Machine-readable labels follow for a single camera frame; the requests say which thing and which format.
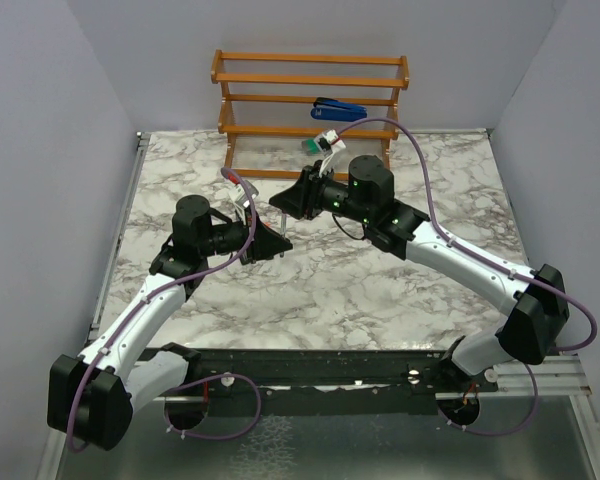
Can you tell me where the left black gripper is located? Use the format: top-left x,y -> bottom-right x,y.
199,205 -> 293,264

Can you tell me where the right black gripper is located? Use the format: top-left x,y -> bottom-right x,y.
269,160 -> 373,226

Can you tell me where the thin white green pen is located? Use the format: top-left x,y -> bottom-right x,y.
279,212 -> 287,258

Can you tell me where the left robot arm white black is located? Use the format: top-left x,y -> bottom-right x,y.
47,195 -> 293,450

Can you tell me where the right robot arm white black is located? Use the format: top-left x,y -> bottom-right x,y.
269,155 -> 569,391

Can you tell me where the green tape dispenser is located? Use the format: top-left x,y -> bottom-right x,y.
301,139 -> 319,155

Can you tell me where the wooden shelf rack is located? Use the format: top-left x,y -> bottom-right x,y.
210,48 -> 411,184

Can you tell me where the blue stapler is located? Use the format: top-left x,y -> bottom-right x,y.
310,97 -> 367,122

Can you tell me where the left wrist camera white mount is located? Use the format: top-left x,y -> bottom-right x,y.
229,179 -> 259,222

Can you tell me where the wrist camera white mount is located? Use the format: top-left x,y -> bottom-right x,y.
314,130 -> 346,176
229,179 -> 259,222

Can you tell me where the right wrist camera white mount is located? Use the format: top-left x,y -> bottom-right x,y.
314,130 -> 346,176

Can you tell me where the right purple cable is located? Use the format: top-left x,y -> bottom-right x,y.
337,117 -> 599,351

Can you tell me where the purple cable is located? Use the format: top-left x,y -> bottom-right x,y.
337,117 -> 599,351
65,167 -> 256,454

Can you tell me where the black mounting base rail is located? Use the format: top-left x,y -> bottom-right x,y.
164,343 -> 497,418

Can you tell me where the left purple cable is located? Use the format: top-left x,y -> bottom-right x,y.
65,167 -> 256,454

